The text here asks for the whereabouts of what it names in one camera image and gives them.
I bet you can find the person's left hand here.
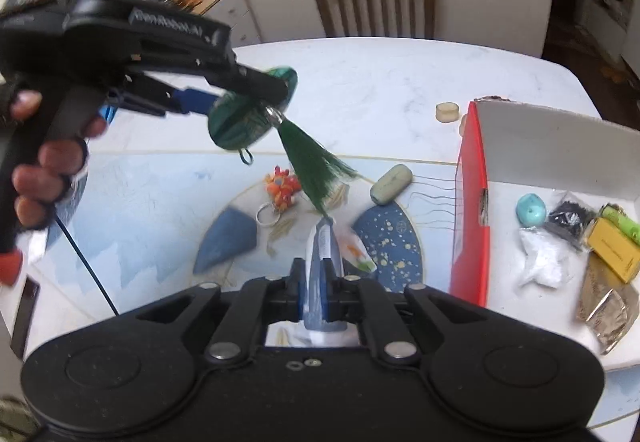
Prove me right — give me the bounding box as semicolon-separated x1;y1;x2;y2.
0;89;109;285

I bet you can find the blue-grey tissue pack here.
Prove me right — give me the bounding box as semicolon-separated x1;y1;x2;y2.
296;217;378;348

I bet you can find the turquoise round bead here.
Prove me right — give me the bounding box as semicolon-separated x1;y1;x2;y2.
515;193;547;228

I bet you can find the yellow small box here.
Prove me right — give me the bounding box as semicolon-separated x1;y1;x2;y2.
587;218;640;283

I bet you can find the white beads bag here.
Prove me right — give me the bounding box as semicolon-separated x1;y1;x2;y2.
518;228;575;289

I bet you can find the black beads bag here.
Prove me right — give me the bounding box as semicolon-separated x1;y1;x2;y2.
544;192;598;249

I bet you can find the green round embroidered pouch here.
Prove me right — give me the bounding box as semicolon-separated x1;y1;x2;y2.
208;66;358;215

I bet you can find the orange toy keychain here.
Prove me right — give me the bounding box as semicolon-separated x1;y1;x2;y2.
255;166;302;228

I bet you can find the red and white cardboard box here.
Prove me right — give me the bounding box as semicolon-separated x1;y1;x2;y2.
449;98;639;370

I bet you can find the grey-green eraser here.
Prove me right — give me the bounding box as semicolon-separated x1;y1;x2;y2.
370;164;413;206

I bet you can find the white sideboard with wood top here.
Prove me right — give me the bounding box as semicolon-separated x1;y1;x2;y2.
193;0;262;48

